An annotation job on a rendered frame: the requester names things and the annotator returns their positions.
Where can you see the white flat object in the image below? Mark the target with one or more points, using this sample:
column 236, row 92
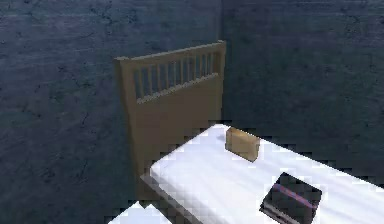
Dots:
column 140, row 215

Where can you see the tan pillow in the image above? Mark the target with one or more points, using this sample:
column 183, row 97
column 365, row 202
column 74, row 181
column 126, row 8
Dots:
column 242, row 144

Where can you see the black book with purple stripe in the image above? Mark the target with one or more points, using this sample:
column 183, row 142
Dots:
column 291, row 200

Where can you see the brown wooden bed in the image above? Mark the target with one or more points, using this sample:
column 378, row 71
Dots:
column 173, row 110

